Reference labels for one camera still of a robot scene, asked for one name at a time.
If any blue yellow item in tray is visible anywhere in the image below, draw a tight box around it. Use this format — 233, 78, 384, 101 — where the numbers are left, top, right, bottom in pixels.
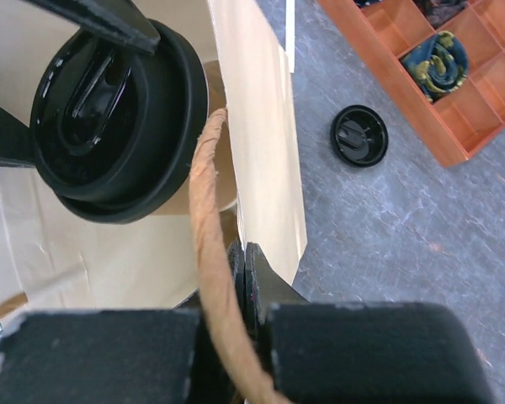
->
400, 30, 470, 104

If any orange compartment tray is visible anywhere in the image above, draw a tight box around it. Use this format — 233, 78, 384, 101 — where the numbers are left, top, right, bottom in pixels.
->
322, 0, 505, 167

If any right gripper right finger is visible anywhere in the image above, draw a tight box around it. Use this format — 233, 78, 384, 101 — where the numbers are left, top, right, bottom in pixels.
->
243, 244, 492, 403

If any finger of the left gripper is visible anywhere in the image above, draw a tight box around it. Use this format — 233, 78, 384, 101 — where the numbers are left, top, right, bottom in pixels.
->
29, 0, 161, 55
0, 107, 35, 167

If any blue striped item in tray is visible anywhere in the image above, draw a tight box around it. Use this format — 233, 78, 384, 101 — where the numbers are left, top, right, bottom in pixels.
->
353, 0, 382, 8

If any brown black item in tray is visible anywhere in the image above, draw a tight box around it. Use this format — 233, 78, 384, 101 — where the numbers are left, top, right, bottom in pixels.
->
413, 0, 468, 29

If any kraft paper bag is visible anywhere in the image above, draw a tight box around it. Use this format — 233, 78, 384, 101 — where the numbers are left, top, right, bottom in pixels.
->
0, 1, 306, 403

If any black cup lid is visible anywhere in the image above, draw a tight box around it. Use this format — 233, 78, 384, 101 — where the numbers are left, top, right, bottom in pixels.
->
30, 22, 209, 224
330, 104, 389, 168

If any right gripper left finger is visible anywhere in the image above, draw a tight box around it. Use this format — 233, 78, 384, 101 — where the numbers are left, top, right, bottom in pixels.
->
0, 239, 247, 404

